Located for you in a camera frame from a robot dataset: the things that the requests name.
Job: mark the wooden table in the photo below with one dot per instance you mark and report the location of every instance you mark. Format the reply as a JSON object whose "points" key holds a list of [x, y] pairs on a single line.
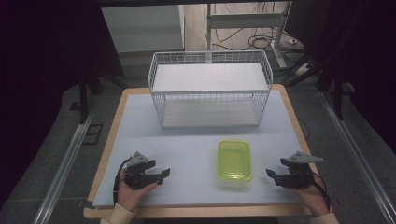
{"points": [[106, 155]]}

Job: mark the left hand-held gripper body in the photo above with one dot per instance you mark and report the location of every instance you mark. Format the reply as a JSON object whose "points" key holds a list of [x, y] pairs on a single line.
{"points": [[137, 179]]}

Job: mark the person's left hand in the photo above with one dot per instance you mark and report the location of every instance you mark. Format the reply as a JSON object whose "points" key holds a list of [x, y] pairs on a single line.
{"points": [[132, 196]]}

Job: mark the green plastic container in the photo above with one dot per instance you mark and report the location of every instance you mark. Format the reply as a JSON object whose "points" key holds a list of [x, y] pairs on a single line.
{"points": [[234, 160]]}

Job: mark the person's right hand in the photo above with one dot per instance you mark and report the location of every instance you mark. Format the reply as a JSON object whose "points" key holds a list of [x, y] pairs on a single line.
{"points": [[311, 199]]}

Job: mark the grey table mat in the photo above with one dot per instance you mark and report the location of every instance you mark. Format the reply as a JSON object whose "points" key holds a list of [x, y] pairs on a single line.
{"points": [[190, 155]]}

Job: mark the metal floor rail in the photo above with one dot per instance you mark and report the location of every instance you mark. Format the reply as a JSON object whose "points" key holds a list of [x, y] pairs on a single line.
{"points": [[62, 174], [358, 155]]}

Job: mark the white power strip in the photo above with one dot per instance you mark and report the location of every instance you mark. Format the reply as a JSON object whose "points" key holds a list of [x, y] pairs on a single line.
{"points": [[302, 70]]}

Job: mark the black stand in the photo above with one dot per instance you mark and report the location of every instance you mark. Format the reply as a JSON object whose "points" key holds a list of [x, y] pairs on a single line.
{"points": [[337, 99], [83, 99]]}

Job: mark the white cabinet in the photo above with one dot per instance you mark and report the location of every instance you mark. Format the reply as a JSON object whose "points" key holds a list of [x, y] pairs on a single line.
{"points": [[143, 28]]}

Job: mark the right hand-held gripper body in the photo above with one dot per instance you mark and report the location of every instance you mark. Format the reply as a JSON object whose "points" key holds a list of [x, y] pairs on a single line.
{"points": [[297, 177]]}

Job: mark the black floor plate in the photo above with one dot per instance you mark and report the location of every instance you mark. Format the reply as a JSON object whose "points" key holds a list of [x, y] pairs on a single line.
{"points": [[92, 134]]}

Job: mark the white desk frame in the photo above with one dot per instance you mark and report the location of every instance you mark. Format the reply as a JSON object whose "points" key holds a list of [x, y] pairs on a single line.
{"points": [[246, 21]]}

